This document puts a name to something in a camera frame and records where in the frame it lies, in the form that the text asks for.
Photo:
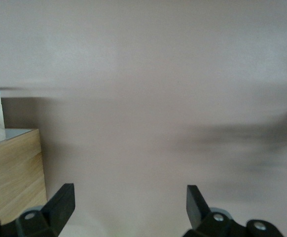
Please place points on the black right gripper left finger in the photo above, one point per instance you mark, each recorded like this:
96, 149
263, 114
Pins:
59, 205

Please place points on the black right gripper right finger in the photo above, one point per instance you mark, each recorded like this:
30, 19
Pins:
195, 207

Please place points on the wooden drawer cabinet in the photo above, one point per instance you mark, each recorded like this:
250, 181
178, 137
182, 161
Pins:
15, 172

